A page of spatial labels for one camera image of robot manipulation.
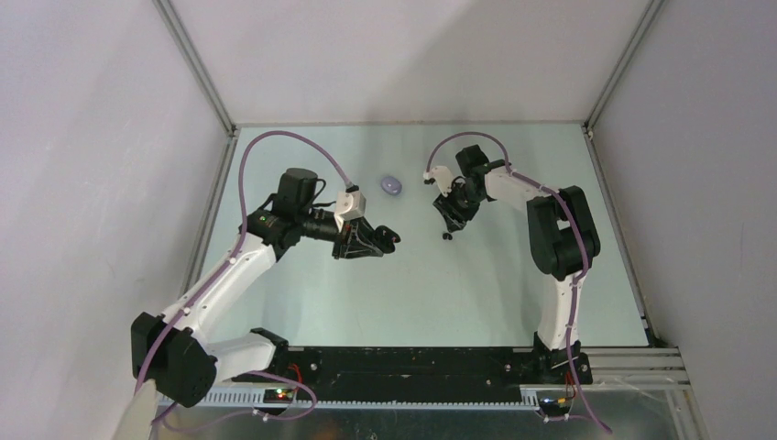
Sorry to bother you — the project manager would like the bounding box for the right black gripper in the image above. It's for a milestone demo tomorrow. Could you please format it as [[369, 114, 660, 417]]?
[[434, 180, 486, 233]]

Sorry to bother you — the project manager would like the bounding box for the purple earbud charging case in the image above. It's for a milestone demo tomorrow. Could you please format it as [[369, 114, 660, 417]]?
[[380, 175, 403, 196]]

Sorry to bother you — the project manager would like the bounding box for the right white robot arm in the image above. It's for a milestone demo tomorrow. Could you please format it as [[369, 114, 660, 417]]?
[[422, 145, 601, 385]]

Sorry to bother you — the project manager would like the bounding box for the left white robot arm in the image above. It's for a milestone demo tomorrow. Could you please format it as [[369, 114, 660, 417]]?
[[130, 168, 400, 408]]

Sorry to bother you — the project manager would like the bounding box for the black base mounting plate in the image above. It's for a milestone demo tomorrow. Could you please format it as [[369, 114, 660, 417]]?
[[267, 346, 593, 404]]

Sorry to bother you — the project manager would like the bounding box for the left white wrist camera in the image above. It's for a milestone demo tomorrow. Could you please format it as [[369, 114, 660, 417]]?
[[334, 185, 367, 232]]

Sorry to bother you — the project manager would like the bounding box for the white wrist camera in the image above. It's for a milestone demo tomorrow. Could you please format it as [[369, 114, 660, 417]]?
[[334, 185, 367, 232], [422, 166, 454, 197]]

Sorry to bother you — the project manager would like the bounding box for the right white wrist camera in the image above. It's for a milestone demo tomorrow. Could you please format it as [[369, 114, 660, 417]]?
[[422, 166, 454, 197]]

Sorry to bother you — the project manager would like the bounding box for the aluminium frame rail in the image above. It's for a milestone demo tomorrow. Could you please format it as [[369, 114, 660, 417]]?
[[151, 0, 239, 177]]

